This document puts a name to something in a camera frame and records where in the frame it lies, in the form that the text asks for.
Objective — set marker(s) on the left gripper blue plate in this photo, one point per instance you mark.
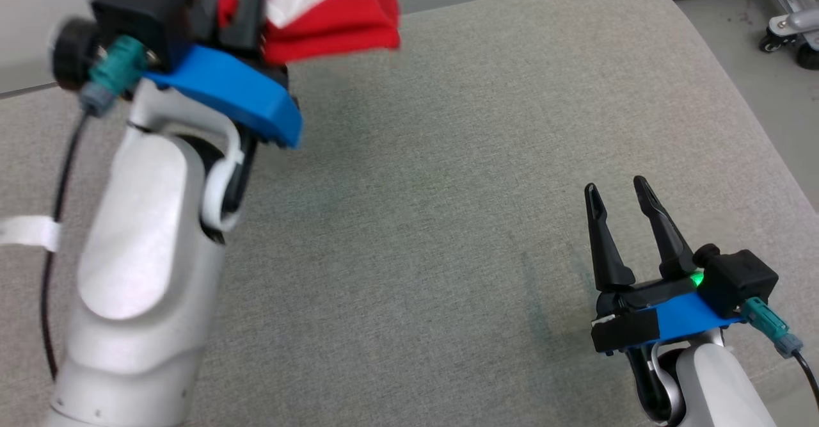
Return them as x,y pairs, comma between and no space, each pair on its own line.
243,91

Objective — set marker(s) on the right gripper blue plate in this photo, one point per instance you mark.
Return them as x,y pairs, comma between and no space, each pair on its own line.
678,318

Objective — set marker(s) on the red shorts with white stripe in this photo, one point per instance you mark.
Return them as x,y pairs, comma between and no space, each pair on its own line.
339,17

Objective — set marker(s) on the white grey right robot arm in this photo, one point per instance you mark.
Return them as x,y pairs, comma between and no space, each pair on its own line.
716,388

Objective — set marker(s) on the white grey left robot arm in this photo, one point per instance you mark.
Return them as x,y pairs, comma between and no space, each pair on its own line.
134,273

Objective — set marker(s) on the grey wheeled metal base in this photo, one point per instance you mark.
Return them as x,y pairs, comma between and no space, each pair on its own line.
793,17

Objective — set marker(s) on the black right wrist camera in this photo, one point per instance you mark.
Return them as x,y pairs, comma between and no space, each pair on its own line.
742,280

